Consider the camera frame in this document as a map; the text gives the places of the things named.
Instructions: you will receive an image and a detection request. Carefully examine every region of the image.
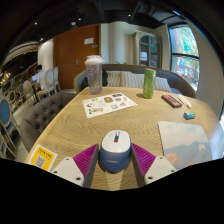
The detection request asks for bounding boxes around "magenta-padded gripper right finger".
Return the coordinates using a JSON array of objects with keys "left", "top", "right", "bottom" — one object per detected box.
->
[{"left": 130, "top": 143, "right": 178, "bottom": 188}]

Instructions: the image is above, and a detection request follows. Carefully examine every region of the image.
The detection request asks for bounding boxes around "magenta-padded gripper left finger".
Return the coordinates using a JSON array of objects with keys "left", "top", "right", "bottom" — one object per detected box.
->
[{"left": 49, "top": 143, "right": 100, "bottom": 189}]

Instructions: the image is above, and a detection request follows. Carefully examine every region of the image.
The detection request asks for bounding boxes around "blue and white computer mouse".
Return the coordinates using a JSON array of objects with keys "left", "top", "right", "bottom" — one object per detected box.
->
[{"left": 98, "top": 129, "right": 133, "bottom": 174}]

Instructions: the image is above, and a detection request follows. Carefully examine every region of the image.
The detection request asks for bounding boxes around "yellow square code sticker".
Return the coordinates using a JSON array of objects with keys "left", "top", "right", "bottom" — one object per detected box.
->
[{"left": 27, "top": 143, "right": 58, "bottom": 172}]

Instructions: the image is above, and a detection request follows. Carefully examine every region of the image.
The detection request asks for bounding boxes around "small teal eraser pack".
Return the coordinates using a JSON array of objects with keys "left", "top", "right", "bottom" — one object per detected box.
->
[{"left": 183, "top": 111, "right": 197, "bottom": 121}]

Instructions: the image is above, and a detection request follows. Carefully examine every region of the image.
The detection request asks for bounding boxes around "grey tufted sofa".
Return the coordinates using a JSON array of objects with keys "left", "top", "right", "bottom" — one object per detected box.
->
[{"left": 20, "top": 91, "right": 78, "bottom": 153}]

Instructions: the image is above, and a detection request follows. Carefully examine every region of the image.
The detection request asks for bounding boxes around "black and red flat box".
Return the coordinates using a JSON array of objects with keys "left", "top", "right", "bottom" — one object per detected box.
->
[{"left": 160, "top": 94, "right": 183, "bottom": 109}]

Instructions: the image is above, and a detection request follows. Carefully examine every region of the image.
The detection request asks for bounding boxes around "white sticker sheet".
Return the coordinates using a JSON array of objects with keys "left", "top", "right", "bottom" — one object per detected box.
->
[{"left": 81, "top": 92, "right": 138, "bottom": 119}]

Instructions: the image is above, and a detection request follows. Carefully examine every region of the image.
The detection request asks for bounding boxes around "striped cushion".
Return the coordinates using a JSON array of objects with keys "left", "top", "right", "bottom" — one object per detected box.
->
[
  {"left": 153, "top": 76, "right": 173, "bottom": 93},
  {"left": 105, "top": 70, "right": 123, "bottom": 88},
  {"left": 119, "top": 71, "right": 148, "bottom": 89}
]

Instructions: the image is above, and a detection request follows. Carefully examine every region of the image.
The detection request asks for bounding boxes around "green drink can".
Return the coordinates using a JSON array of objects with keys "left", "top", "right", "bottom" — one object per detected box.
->
[{"left": 142, "top": 68, "right": 157, "bottom": 100}]

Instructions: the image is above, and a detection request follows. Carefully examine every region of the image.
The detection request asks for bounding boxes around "grey curved bench sofa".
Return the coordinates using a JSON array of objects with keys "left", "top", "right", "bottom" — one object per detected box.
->
[{"left": 73, "top": 63, "right": 197, "bottom": 99}]

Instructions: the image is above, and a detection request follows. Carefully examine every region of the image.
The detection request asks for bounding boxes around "group of white chairs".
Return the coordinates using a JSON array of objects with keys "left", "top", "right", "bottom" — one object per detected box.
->
[{"left": 34, "top": 66, "right": 61, "bottom": 101}]

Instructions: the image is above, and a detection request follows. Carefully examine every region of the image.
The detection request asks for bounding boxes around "clear shaker bottle white lid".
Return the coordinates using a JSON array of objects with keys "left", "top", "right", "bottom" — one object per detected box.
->
[{"left": 84, "top": 55, "right": 106, "bottom": 95}]

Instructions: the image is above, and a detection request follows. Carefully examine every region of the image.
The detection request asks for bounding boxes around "person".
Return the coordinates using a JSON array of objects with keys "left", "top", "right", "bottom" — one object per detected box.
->
[{"left": 34, "top": 64, "right": 48, "bottom": 91}]

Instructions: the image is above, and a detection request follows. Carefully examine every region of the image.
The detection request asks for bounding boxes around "black backpack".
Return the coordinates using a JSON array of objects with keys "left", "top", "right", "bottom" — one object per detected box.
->
[{"left": 80, "top": 69, "right": 109, "bottom": 91}]

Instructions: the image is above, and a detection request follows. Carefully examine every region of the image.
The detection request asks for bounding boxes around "brown wooden door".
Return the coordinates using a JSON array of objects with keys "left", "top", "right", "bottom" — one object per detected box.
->
[{"left": 53, "top": 23, "right": 102, "bottom": 90}]

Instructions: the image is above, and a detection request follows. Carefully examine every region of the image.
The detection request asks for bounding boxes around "black framed window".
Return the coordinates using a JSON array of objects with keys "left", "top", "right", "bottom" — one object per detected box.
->
[{"left": 168, "top": 24, "right": 200, "bottom": 93}]

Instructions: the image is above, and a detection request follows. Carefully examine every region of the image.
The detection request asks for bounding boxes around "glass door cabinet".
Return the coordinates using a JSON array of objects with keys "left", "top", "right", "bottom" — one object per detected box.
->
[{"left": 132, "top": 30, "right": 163, "bottom": 69}]

